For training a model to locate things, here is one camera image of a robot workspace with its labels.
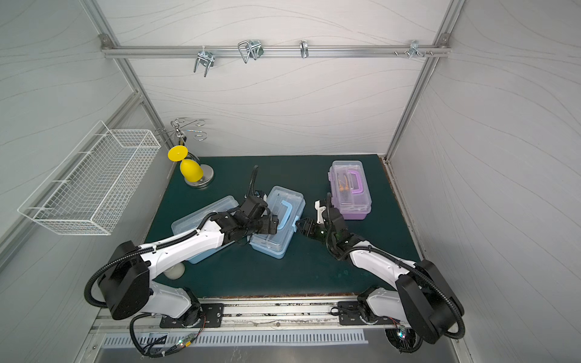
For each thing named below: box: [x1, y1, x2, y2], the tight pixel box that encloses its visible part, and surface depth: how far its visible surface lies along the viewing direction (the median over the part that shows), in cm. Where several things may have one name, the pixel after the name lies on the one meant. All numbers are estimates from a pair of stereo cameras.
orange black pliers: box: [338, 174, 350, 193], surface depth 101 cm
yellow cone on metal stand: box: [167, 145, 215, 187], surface depth 94 cm
